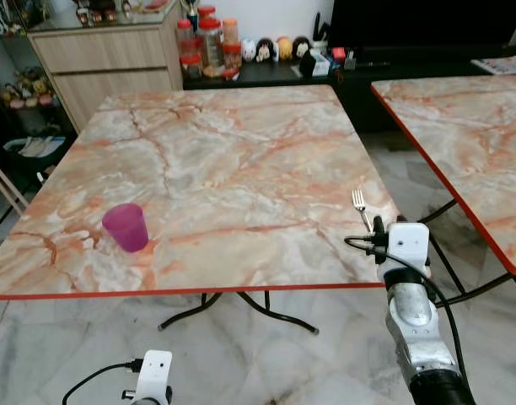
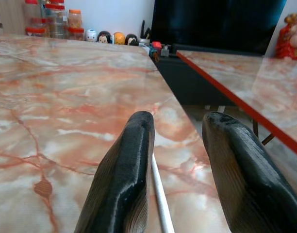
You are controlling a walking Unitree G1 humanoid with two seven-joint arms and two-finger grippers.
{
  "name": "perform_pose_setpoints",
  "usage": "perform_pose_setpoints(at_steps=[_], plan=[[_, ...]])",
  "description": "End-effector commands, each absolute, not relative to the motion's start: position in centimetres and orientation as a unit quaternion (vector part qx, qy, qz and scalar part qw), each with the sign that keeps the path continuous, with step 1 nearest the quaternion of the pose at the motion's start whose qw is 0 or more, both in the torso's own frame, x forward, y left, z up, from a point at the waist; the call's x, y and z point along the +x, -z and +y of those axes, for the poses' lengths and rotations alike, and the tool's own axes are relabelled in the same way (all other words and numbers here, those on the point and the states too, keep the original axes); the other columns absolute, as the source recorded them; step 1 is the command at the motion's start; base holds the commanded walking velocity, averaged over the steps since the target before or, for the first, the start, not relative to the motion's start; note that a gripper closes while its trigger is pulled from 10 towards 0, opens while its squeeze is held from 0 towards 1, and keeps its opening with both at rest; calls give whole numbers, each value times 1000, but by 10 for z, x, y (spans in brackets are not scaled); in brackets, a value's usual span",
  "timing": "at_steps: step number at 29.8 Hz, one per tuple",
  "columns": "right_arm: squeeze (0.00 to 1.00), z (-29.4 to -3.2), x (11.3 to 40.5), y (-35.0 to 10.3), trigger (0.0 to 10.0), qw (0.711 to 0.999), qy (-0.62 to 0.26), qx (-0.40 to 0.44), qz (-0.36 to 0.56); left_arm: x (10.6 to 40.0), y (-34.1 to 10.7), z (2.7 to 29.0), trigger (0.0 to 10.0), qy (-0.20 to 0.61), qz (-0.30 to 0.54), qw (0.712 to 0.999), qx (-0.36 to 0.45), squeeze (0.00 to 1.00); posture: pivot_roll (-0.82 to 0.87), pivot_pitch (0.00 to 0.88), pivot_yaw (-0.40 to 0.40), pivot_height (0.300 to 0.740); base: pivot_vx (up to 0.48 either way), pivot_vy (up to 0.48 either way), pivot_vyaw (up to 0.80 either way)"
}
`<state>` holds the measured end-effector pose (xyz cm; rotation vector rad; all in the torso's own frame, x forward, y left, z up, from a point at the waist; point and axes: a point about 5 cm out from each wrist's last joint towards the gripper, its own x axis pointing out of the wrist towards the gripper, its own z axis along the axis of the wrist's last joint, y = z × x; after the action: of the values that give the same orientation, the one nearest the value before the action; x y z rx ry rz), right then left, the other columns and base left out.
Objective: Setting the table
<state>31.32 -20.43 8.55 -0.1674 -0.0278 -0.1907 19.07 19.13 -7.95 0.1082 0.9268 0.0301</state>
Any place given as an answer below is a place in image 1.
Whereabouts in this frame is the silver metal fork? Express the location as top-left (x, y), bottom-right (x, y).
top-left (352, 190), bottom-right (368, 234)

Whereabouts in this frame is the black television console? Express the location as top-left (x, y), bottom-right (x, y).
top-left (182, 42), bottom-right (516, 132)

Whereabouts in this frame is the small white box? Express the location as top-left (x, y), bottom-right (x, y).
top-left (313, 54), bottom-right (333, 77)

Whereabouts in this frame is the dark round doll figurine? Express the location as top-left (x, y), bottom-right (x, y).
top-left (293, 36), bottom-right (311, 60)

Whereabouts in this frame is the colourful printed flyer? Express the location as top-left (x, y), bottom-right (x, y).
top-left (471, 56), bottom-right (516, 76)

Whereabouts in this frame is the black haired doll figurine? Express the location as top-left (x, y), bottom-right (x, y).
top-left (255, 38), bottom-right (275, 62)

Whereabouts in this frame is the black flat television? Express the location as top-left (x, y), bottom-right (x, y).
top-left (327, 0), bottom-right (516, 50)

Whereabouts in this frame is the small jar red lid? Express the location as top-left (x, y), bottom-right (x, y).
top-left (182, 56), bottom-right (203, 81)
top-left (224, 44), bottom-right (244, 70)

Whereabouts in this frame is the orange snack jar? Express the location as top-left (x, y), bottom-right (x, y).
top-left (223, 19), bottom-right (240, 47)

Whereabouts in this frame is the large clear jar red lid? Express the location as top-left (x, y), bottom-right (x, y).
top-left (197, 17), bottom-right (225, 70)

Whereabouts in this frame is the purple plastic cup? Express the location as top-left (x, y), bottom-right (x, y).
top-left (101, 202), bottom-right (149, 253)

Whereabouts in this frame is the light wooden drawer cabinet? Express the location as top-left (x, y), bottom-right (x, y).
top-left (28, 4), bottom-right (185, 132)

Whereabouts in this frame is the black display shelf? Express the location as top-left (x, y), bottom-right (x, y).
top-left (0, 30), bottom-right (78, 195)

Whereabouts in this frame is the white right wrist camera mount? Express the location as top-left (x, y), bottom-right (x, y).
top-left (384, 222), bottom-right (431, 276)

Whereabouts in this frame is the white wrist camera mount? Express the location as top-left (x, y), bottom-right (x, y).
top-left (133, 350), bottom-right (174, 405)
top-left (384, 222), bottom-right (431, 276)

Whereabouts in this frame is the black metal table leg frame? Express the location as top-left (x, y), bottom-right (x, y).
top-left (414, 198), bottom-right (516, 305)
top-left (158, 291), bottom-right (320, 335)

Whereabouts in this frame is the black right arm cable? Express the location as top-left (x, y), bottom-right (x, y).
top-left (343, 235), bottom-right (470, 382)

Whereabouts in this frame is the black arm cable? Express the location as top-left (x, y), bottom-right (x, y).
top-left (62, 359), bottom-right (146, 405)
top-left (343, 235), bottom-right (470, 382)

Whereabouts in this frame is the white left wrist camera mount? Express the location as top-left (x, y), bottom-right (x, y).
top-left (133, 350), bottom-right (174, 405)

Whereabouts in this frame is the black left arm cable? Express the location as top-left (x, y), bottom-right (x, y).
top-left (62, 359), bottom-right (146, 405)

